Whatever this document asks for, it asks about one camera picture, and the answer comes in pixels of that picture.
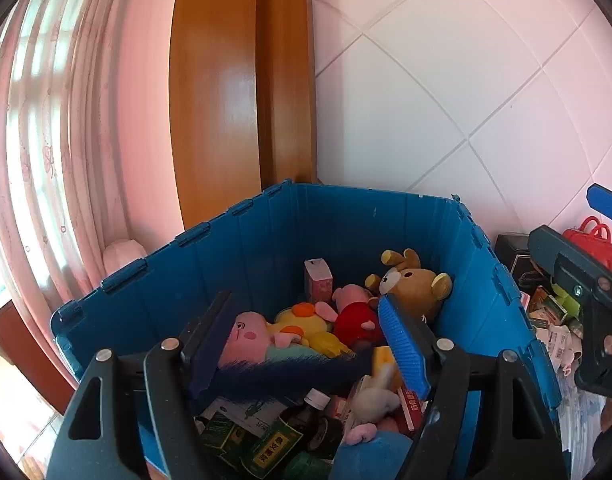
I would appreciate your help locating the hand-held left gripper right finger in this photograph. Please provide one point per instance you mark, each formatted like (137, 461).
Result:
(400, 345)

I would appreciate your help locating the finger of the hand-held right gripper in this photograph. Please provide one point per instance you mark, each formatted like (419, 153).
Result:
(560, 257)
(608, 202)

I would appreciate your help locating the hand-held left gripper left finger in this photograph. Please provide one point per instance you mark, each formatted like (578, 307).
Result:
(211, 355)

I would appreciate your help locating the blue plastic storage crate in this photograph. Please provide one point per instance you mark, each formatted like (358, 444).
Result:
(266, 240)

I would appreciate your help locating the red toy handbag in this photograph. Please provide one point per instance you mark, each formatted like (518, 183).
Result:
(590, 242)

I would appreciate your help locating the pink pig plush blue dress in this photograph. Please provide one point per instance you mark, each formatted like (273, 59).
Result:
(248, 335)

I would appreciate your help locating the black square box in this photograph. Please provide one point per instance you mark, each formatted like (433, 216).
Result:
(510, 255)

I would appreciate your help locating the pink pig plush red dress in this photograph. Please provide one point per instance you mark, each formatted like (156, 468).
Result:
(353, 322)

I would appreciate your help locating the white rabbit plush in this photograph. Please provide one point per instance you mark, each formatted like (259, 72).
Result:
(375, 400)

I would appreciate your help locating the brown bear plush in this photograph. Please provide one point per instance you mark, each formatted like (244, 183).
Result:
(415, 285)

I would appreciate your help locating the white green medicine box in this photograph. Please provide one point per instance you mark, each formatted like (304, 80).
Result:
(246, 410)

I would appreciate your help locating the dark red medicine box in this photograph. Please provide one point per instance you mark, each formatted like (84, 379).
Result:
(410, 410)

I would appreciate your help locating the dark green medicine box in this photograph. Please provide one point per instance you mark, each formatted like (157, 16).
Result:
(221, 435)

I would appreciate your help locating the yellow duck plush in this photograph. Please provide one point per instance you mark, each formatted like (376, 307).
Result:
(306, 322)

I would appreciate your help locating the pink carton box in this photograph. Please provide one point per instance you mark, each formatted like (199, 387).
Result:
(318, 280)

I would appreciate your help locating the brown medicine bottle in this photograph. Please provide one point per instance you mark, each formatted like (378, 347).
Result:
(306, 415)

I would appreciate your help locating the green box yellow label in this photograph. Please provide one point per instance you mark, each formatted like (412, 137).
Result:
(273, 450)

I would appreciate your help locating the blue plush with pink ears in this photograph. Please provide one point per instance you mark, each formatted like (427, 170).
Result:
(370, 455)

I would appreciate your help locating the black tape roll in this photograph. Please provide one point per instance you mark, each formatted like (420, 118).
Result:
(326, 432)

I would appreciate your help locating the pale pink cushion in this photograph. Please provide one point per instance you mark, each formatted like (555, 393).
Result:
(123, 257)

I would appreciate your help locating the green jar lid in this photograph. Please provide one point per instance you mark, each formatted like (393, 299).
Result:
(306, 466)

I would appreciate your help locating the dark wooden furniture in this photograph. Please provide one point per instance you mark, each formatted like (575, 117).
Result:
(31, 360)

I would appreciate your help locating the wooden door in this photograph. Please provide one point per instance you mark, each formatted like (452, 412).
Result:
(216, 100)

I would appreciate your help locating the pink patterned curtain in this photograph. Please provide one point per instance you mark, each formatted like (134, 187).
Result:
(61, 135)

